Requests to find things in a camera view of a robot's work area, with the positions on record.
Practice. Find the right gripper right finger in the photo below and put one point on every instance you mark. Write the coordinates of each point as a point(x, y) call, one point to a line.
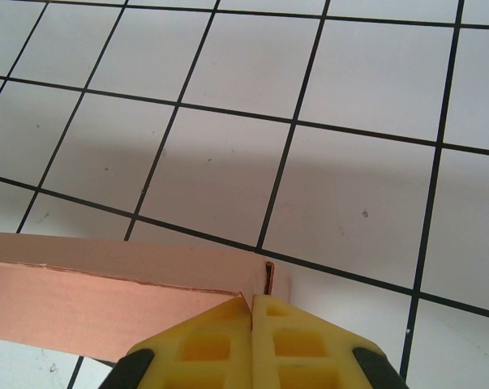
point(305, 352)

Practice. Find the pink paper box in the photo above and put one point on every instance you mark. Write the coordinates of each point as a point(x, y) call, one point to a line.
point(106, 291)

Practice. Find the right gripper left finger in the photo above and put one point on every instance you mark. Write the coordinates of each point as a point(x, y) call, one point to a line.
point(203, 352)

